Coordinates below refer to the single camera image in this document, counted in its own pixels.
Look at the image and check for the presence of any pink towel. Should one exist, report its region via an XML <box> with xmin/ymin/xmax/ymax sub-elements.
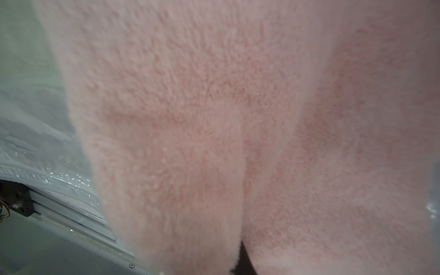
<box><xmin>33</xmin><ymin>1</ymin><xmax>440</xmax><ymax>275</ymax></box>

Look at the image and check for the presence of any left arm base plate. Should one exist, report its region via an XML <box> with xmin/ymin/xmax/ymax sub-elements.
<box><xmin>1</xmin><ymin>180</ymin><xmax>35</xmax><ymax>217</ymax></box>

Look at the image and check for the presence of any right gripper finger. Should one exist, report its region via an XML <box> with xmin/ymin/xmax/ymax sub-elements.
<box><xmin>231</xmin><ymin>241</ymin><xmax>257</xmax><ymax>275</ymax></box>

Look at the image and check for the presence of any clear plastic vacuum bag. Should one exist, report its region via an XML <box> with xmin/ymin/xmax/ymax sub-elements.
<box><xmin>1</xmin><ymin>1</ymin><xmax>103</xmax><ymax>218</ymax></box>

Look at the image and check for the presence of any aluminium mounting rail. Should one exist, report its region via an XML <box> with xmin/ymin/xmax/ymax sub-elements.
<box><xmin>30</xmin><ymin>189</ymin><xmax>152</xmax><ymax>275</ymax></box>

